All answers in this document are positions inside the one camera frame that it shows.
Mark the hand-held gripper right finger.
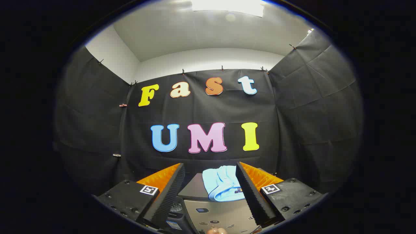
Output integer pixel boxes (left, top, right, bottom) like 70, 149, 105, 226
236, 162, 327, 228

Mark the black backdrop cloth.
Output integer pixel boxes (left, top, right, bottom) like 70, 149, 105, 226
55, 29, 363, 195

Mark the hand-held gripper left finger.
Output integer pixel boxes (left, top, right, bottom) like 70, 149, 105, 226
94, 163, 186, 229

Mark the light blue garment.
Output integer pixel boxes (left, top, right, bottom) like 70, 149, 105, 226
202, 165, 246, 202

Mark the grey washing machine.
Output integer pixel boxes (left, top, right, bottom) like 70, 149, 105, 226
166, 173, 262, 234

